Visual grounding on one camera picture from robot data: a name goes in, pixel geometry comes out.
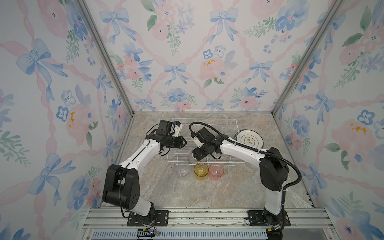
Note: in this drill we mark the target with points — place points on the right aluminium corner post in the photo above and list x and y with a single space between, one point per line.
330 16

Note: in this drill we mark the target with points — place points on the clear glass cup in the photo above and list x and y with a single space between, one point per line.
183 171

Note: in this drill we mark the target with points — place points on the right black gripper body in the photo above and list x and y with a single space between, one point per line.
201 153

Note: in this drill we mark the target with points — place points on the pink glass cup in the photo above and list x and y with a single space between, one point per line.
216 171

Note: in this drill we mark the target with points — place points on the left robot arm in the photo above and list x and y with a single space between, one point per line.
122 183

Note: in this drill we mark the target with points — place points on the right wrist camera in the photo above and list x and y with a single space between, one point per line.
198 140

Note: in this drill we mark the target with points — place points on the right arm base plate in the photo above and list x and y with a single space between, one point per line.
256 218

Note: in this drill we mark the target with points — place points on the aluminium corner post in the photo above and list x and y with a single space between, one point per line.
94 32
330 16

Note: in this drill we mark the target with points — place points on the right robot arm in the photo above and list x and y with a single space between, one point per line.
273 171

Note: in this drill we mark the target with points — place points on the yellow glass cup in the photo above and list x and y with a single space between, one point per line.
201 171

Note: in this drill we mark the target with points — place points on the aluminium rail frame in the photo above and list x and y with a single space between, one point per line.
106 223

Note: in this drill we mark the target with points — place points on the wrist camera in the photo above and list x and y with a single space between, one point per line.
198 140
178 127

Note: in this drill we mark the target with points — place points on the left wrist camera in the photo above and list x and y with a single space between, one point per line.
178 127

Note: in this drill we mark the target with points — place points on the white wire dish rack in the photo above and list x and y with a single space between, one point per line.
184 156

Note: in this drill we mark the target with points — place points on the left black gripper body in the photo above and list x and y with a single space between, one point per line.
172 142

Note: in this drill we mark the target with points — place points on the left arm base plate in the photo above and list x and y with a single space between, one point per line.
158 218

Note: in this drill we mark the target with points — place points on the left aluminium corner post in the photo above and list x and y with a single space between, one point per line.
94 32

